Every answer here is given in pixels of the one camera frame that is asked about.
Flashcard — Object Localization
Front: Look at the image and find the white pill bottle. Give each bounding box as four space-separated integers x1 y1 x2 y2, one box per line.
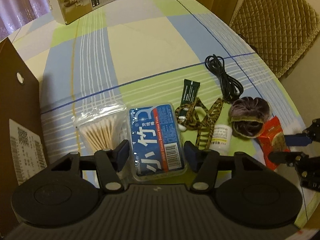
209 125 232 155

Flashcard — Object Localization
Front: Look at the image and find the red snack packet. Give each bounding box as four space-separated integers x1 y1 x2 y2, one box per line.
258 116 290 171

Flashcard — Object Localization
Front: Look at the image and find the brown storage box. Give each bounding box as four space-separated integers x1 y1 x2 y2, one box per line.
1 38 48 236

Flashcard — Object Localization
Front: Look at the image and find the black coiled cable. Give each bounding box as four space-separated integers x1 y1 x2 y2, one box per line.
204 54 244 103

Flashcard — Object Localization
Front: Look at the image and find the quilted gold chair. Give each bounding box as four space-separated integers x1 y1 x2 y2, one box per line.
230 0 319 78

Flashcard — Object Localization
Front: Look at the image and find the purple curtain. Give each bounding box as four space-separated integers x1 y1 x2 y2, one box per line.
0 0 50 39

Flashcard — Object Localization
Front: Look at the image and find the purple velvet scrunchie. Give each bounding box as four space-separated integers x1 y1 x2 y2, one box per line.
228 96 271 139

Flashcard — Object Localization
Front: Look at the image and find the checked tablecloth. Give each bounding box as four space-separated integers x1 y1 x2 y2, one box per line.
10 0 313 228

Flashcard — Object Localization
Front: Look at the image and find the blue dental floss box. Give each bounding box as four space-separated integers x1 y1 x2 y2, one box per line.
128 103 187 181

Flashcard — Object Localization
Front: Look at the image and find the cotton swabs plastic bag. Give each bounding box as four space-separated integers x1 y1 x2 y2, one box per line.
72 103 128 154

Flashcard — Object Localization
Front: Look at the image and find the dark green sachet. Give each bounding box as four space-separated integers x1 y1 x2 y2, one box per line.
181 79 200 105

